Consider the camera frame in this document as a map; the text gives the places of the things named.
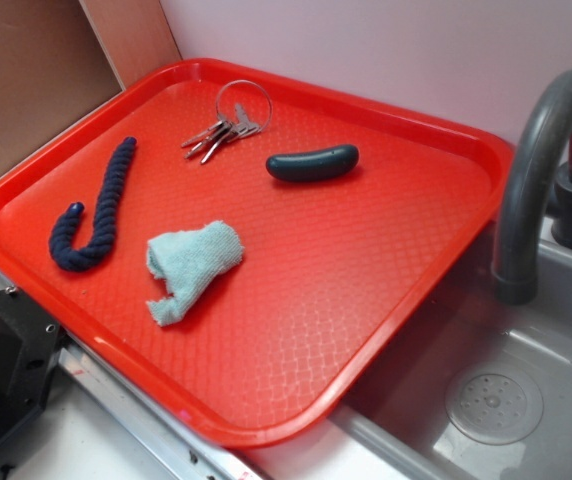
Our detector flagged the dark green plastic pickle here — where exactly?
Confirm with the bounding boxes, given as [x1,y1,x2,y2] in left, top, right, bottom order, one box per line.
[265,144,360,183]

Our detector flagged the aluminium frame rail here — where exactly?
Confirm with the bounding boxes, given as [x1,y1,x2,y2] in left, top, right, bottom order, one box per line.
[0,246,262,480]

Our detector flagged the silver keys on ring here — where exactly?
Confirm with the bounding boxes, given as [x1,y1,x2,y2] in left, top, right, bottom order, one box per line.
[181,79,274,165]

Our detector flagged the grey plastic faucet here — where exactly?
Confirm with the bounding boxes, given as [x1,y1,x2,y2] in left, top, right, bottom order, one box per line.
[491,70,572,305]

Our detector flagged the grey plastic sink basin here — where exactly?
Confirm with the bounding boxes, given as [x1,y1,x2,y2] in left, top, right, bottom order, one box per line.
[333,236,572,479]

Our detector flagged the light blue terry cloth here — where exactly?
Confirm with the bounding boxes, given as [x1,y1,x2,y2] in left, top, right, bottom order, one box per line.
[146,220,244,327]

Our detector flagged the red plastic tray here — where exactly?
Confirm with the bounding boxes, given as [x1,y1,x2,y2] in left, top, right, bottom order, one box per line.
[0,59,513,448]

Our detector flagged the navy blue twisted rope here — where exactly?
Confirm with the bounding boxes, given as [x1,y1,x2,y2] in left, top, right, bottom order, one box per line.
[48,136,138,273]

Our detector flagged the brown cardboard panel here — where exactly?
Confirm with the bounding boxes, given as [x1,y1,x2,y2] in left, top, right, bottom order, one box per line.
[0,1,181,176]

